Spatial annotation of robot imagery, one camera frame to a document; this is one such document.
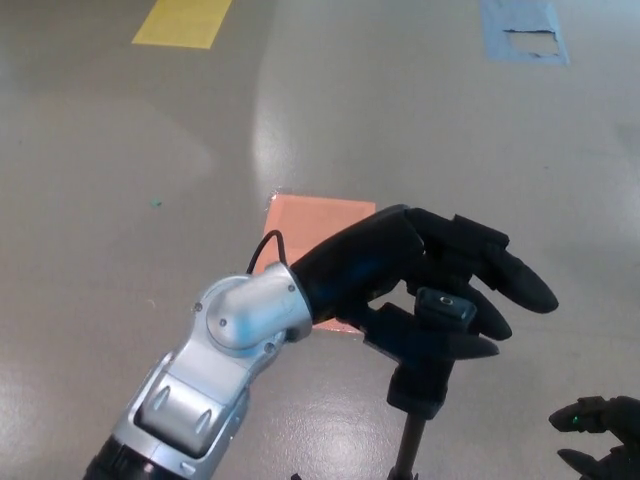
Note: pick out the orange floor sheet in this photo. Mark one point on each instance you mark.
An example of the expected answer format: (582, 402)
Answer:
(315, 220)

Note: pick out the black phone stand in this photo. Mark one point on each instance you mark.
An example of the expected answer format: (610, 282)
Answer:
(420, 392)

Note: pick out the torn blue floor sheet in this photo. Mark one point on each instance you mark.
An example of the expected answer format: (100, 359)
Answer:
(495, 37)

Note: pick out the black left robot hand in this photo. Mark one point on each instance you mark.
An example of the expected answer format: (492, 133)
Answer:
(360, 260)

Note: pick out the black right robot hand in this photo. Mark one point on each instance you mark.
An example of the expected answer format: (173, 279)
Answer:
(627, 425)

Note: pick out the yellow floor sheet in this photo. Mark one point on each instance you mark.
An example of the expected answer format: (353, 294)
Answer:
(182, 22)

